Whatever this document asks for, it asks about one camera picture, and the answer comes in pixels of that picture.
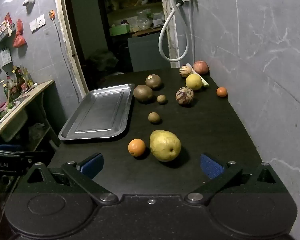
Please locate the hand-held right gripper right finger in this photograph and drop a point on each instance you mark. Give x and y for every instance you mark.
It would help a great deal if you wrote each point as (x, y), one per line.
(211, 166)

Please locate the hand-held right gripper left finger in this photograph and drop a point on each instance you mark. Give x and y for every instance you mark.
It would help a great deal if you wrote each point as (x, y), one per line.
(92, 166)

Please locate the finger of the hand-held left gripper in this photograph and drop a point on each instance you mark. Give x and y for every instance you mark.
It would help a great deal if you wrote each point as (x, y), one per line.
(37, 156)
(7, 147)

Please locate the orange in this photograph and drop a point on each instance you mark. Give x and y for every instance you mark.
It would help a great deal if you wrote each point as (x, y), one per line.
(136, 147)

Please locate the yellow-green pear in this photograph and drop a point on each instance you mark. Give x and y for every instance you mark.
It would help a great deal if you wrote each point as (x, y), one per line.
(165, 147)

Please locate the stainless steel tray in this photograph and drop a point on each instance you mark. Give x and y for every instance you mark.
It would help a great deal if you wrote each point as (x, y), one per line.
(100, 112)

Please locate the small tangerine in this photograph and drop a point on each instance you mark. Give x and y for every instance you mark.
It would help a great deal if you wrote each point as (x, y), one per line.
(221, 92)

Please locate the small brown round fruit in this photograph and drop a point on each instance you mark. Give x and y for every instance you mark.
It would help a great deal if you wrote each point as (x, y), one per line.
(154, 117)
(161, 99)

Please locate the round yellow citrus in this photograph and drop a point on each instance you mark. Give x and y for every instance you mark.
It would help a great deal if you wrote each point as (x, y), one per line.
(194, 82)

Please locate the brown kiwi with sticker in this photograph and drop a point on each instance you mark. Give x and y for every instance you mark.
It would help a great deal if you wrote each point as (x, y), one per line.
(153, 82)

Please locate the crumpled bag under counter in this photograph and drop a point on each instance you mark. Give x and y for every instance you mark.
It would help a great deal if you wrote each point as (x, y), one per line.
(36, 130)

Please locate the green leafy vegetables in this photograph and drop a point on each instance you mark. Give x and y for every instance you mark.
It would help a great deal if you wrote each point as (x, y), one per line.
(0, 116)

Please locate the beige kitchen counter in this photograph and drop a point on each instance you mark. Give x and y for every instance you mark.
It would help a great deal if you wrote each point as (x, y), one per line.
(37, 90)

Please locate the white utensil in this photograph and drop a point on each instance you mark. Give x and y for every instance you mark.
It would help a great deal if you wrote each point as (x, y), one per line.
(32, 87)

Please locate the cluster of condiment bottles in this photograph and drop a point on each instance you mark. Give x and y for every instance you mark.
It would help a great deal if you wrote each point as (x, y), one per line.
(18, 82)

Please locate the white paper holder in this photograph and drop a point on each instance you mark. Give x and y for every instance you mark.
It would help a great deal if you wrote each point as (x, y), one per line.
(4, 57)

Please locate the red apple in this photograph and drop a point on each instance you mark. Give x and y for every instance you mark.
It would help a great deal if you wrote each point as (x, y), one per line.
(202, 67)

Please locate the large red hanging bag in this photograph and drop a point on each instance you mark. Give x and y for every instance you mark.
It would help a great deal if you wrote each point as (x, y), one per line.
(20, 41)

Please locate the dark plastic bag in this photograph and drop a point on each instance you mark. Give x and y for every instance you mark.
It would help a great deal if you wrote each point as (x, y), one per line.
(102, 60)

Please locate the small red hanging bag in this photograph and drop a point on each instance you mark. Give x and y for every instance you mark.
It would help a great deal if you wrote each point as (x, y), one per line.
(19, 27)

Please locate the grey cabinet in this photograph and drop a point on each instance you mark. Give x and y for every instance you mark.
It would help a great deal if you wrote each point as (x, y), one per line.
(147, 52)

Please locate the thin grey pipe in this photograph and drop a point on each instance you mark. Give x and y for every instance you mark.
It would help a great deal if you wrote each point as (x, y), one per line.
(191, 30)

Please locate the green cardboard box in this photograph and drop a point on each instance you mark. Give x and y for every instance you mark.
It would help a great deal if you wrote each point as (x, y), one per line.
(118, 30)

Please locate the clear plastic bags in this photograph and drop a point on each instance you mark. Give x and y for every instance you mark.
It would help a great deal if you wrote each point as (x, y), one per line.
(143, 20)

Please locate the wall rack with packets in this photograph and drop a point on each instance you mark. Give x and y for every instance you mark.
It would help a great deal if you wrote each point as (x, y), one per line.
(5, 31)

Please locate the white wall switch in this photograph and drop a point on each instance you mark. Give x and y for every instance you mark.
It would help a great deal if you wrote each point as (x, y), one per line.
(37, 23)

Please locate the white door frame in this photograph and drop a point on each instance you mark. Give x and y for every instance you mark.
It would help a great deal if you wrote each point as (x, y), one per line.
(65, 30)

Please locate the orange wall plug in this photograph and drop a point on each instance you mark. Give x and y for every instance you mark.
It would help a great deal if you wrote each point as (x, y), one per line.
(52, 14)

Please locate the black wall knob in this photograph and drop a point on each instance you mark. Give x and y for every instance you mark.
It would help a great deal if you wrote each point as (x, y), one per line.
(180, 3)

